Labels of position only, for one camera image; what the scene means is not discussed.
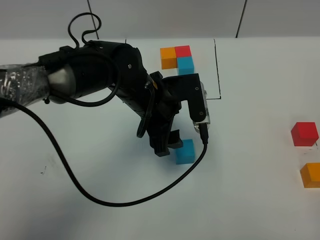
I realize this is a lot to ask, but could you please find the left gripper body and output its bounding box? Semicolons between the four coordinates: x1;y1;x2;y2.
146;73;194;150

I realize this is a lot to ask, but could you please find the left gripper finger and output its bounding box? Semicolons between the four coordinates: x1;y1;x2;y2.
154;135;170;157
168;129;183;149

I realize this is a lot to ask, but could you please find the left black camera cable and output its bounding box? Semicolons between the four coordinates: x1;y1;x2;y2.
0;96;209;207

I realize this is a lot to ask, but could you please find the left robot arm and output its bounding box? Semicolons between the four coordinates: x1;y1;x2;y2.
0;41;207;157

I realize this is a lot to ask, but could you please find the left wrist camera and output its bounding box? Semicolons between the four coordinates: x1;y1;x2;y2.
188;73;211;133

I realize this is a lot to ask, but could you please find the orange template block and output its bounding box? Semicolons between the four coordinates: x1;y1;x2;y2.
160;47;177;70

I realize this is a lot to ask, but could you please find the blue template block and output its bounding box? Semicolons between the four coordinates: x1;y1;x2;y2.
177;56;195;75

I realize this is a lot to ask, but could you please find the red template block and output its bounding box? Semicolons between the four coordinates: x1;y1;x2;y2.
174;45;192;58

